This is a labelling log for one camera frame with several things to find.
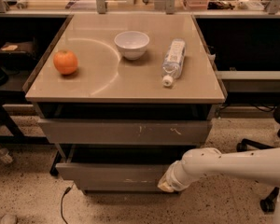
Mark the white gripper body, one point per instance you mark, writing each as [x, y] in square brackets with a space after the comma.
[172, 178]

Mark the grey drawer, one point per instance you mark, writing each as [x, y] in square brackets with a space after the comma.
[118, 169]
[125, 132]

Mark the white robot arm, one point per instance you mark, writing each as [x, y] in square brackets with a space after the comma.
[259, 165]

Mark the grey top drawer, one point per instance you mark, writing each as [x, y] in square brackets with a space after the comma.
[125, 132]

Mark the grey drawer cabinet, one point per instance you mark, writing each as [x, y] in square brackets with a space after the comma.
[109, 86]

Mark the clear plastic water bottle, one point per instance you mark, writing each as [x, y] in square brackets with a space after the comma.
[173, 62]

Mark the white ceramic bowl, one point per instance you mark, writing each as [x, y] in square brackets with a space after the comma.
[131, 44]

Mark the orange fruit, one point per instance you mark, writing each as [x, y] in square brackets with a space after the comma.
[65, 61]

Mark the small bottle on floor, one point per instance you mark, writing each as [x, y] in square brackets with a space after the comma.
[5, 156]

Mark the black table leg frame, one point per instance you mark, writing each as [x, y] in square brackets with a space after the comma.
[17, 136]

